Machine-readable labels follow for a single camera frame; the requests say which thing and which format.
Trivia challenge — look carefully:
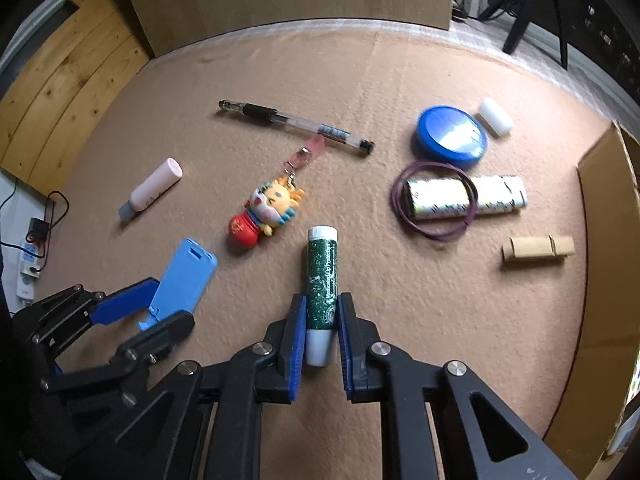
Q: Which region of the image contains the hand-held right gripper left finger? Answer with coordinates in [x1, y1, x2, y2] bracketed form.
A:
[107, 294, 307, 480]

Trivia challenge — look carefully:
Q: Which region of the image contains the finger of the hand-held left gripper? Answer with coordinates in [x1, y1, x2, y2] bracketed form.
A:
[12, 277, 159, 357]
[40, 310, 197, 407]

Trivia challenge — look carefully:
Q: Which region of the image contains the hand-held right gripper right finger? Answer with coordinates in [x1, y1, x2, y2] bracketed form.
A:
[337, 291, 583, 480]

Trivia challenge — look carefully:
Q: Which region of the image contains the blue phone stand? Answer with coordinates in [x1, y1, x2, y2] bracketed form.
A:
[137, 237, 218, 332]

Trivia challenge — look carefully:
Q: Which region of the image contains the green lip balm tube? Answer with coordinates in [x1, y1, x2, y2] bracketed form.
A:
[305, 225, 341, 367]

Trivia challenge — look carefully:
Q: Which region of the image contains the pink tube with grey cap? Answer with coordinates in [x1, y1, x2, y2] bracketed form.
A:
[118, 158, 183, 222]

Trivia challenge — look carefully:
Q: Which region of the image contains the cartoon doll keychain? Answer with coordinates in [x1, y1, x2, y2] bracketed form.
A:
[228, 136, 331, 252]

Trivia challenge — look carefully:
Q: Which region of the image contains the purple rubber band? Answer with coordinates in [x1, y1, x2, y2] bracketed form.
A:
[391, 161, 480, 241]

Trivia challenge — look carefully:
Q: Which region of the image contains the patterned white tube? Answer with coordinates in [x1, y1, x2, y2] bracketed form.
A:
[472, 175, 528, 216]
[406, 177, 476, 221]

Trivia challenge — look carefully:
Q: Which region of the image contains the blue round tin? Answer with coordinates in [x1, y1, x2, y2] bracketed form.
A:
[415, 105, 488, 171]

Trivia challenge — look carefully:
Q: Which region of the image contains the cardboard box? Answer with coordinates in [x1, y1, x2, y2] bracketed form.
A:
[542, 121, 640, 471]

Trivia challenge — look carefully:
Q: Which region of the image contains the white power strip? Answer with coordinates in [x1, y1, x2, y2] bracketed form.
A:
[14, 237, 43, 301]

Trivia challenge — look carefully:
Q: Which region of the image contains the clear black gel pen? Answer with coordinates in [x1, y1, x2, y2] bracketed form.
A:
[218, 100, 376, 157]

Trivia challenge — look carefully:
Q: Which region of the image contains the small white eraser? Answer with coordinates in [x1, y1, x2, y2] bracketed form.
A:
[477, 97, 515, 137]

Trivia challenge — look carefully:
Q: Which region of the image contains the black tripod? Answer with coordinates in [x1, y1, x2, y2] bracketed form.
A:
[480, 0, 571, 71]

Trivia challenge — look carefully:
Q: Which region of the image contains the black power adapter with cord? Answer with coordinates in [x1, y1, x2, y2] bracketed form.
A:
[0, 180, 71, 271]

